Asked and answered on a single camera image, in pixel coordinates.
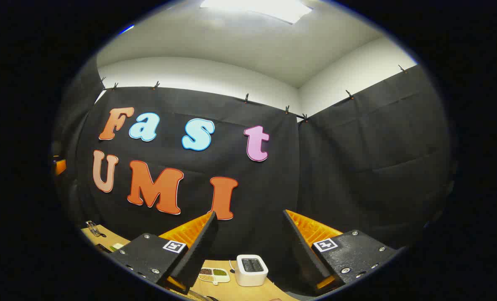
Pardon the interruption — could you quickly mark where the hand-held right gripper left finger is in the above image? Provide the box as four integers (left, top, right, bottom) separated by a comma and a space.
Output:
110, 211, 220, 295

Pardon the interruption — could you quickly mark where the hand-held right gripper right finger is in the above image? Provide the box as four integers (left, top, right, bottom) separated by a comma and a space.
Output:
282, 209, 402, 296

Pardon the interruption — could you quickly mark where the white divided plate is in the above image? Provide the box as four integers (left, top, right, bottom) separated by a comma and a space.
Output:
197, 268, 231, 286

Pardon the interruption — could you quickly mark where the white toaster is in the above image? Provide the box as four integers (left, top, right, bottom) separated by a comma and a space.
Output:
235, 254, 269, 287

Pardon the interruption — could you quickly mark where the black backdrop cloth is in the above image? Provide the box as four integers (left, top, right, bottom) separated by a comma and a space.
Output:
52, 54, 456, 289

